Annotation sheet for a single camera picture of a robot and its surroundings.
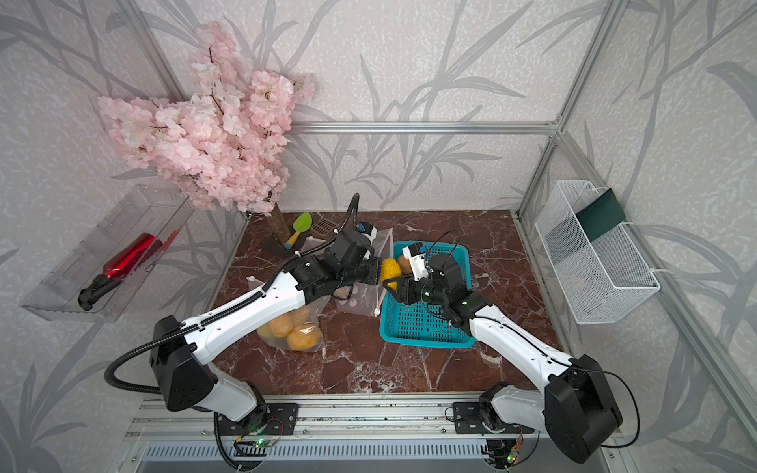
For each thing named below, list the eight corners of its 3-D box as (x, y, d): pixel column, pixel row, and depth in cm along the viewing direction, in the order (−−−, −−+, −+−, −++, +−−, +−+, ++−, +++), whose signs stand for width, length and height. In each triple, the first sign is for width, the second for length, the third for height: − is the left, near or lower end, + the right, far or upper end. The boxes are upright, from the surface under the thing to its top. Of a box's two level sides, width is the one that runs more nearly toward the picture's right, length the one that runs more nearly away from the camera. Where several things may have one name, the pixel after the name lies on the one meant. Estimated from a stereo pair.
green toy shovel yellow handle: (286, 248, 111) (283, 243, 109) (300, 216, 122) (298, 211, 120) (300, 249, 111) (298, 245, 109) (313, 217, 122) (312, 212, 119)
